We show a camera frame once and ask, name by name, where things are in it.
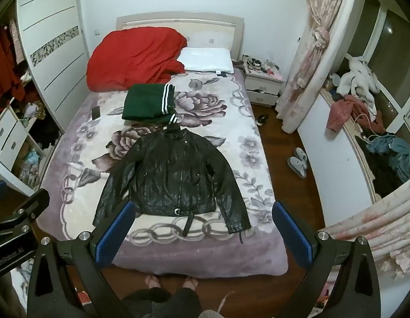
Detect white drawer unit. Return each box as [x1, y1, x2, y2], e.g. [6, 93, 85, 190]
[0, 106, 43, 186]

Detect blue garment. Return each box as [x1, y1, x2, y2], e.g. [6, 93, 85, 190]
[367, 134, 410, 183]

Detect white plush garment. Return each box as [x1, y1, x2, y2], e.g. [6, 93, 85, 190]
[336, 55, 380, 113]

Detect white pillow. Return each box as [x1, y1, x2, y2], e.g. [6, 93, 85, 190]
[176, 47, 234, 75]

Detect pink floral curtain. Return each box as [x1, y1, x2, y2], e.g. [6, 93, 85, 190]
[275, 0, 353, 135]
[324, 180, 410, 279]

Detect red knitted garment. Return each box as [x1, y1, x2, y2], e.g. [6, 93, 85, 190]
[86, 27, 188, 92]

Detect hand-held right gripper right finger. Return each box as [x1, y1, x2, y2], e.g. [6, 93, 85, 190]
[272, 200, 382, 318]

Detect white cable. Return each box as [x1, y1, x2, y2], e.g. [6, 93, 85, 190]
[354, 114, 379, 140]

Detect black leather jacket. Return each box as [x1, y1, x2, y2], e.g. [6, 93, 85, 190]
[92, 126, 252, 244]

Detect pink garment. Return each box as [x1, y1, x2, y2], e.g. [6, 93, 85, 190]
[326, 94, 386, 134]

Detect red hanging clothes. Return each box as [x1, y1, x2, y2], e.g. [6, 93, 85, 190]
[0, 26, 27, 107]

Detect grey slipper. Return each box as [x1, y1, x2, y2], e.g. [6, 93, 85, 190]
[287, 157, 308, 179]
[294, 148, 308, 168]

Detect floral bed blanket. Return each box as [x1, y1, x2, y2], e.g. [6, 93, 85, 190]
[39, 68, 289, 278]

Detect white nightstand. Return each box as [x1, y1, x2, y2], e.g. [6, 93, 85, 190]
[242, 56, 287, 107]

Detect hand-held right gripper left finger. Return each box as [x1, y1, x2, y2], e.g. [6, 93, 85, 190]
[26, 200, 137, 318]

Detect beige bed headboard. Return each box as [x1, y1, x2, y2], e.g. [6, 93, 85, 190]
[116, 16, 245, 68]

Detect clutter of small items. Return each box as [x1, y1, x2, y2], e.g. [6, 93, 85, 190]
[246, 56, 280, 74]

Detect green garment with white stripes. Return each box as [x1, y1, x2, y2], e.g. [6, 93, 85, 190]
[122, 84, 180, 127]

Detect window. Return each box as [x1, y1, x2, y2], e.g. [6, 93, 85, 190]
[344, 0, 410, 133]

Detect white wardrobe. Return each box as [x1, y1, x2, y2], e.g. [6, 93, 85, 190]
[16, 0, 97, 133]

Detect person's legs in dark trousers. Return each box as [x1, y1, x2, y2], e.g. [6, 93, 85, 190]
[121, 274, 203, 318]

